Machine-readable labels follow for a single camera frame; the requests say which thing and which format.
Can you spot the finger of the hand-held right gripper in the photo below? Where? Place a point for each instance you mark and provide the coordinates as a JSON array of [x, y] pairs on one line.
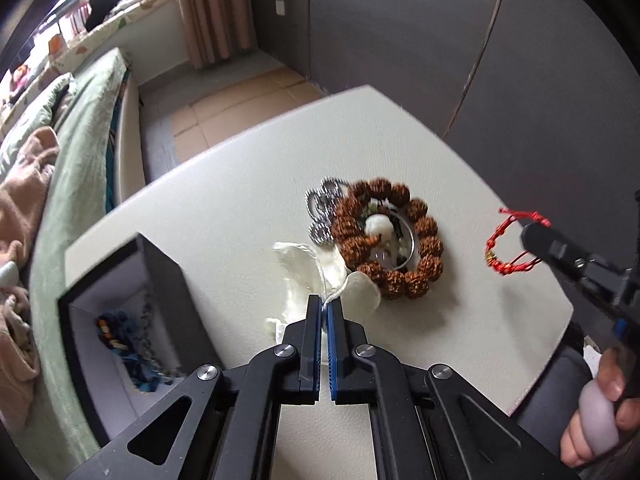
[[542, 242]]

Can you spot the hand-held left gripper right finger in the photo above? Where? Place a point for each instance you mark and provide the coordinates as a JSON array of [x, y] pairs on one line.
[[334, 350]]

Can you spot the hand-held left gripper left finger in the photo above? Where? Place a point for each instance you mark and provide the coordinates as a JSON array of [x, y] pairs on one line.
[[314, 340]]

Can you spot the silver metal bangle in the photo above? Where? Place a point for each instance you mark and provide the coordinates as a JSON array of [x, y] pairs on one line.
[[411, 245]]

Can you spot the white carved pendant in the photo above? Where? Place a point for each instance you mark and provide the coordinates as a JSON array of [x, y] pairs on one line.
[[376, 225]]

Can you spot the black jewelry box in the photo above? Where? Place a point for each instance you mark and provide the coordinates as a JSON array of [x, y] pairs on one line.
[[165, 280]]

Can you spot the person's right hand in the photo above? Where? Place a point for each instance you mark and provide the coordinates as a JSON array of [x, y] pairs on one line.
[[612, 380]]

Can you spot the blue bead jewellery in box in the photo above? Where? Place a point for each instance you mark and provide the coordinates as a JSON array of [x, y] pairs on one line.
[[117, 332]]

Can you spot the flattened cardboard sheet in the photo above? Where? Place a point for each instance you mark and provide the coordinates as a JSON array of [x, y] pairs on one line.
[[240, 105]]

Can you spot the dark grey wardrobe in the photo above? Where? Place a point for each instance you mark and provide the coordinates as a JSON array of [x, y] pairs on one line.
[[400, 35]]

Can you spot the bed with green sheet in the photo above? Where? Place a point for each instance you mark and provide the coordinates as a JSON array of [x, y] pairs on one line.
[[80, 160]]

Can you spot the pink floral fleece blanket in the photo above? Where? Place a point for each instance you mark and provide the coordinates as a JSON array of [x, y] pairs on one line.
[[25, 185]]

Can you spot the pink curtain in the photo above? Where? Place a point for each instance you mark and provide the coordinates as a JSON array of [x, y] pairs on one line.
[[210, 10]]

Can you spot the pale green floral quilt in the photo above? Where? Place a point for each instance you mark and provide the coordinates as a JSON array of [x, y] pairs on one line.
[[35, 105]]

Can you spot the floral window seat cushion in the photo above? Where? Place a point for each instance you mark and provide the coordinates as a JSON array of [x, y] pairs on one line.
[[120, 20]]

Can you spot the dark bag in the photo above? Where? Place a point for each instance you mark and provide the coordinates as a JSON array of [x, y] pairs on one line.
[[107, 0]]

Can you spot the pink wooden rack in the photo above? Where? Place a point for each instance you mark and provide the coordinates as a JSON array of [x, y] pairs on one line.
[[75, 20]]

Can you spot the white wall socket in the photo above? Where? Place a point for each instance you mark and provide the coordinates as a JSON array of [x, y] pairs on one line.
[[280, 7]]

